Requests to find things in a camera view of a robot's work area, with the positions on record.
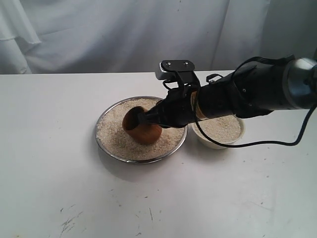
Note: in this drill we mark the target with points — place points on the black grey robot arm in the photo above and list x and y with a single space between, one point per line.
256 88

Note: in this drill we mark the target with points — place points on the white bowl of rice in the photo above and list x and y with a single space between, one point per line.
225 130

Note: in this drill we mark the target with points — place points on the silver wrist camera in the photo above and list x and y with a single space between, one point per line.
163 74

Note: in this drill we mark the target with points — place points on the round metal rice tray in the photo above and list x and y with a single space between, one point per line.
112 139

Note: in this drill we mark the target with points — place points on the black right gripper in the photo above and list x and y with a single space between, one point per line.
176 109

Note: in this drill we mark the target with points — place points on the white backdrop curtain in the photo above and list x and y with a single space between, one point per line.
88 36

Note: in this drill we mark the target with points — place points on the brown wooden cup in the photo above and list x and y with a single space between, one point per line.
142 133

